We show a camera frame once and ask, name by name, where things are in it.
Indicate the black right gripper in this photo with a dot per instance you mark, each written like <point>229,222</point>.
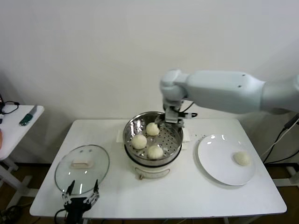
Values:
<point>181,122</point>

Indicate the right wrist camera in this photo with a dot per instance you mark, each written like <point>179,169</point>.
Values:
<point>172,115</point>

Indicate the white steamed baozi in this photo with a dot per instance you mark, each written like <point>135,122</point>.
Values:
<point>139,141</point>
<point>153,128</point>
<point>154,152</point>
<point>241,158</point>

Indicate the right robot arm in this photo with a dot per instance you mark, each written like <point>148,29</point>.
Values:
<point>222,91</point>

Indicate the stainless steel steamer basket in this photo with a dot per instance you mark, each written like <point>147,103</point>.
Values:
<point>170,140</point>

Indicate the white round plate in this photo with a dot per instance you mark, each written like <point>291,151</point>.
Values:
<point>215,158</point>

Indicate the white side table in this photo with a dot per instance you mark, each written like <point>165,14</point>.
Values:
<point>14,137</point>

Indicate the person hand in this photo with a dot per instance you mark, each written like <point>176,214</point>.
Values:
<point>1,140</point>

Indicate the glass pot lid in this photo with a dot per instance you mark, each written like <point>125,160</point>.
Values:
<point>63,163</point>

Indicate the black power plug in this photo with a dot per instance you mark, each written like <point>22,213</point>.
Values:
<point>290,122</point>

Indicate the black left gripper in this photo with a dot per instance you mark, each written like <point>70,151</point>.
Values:
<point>76,207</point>

